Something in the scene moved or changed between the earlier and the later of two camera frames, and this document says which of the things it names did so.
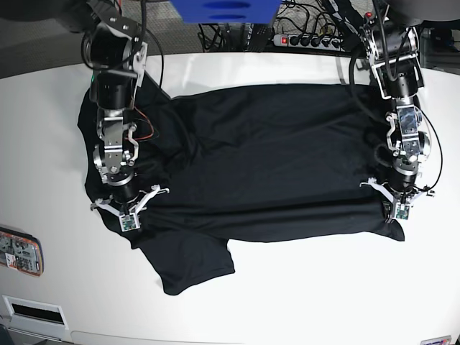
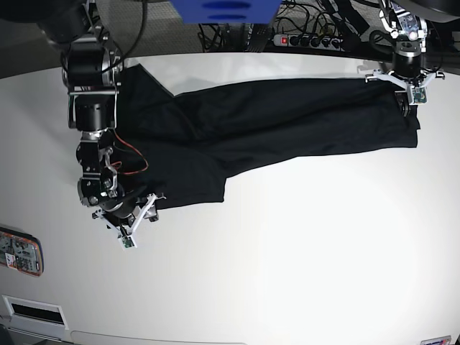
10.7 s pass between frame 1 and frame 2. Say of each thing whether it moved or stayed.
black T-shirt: moved
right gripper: moved
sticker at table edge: stayed
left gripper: moved
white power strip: stayed
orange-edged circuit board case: stayed
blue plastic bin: stayed
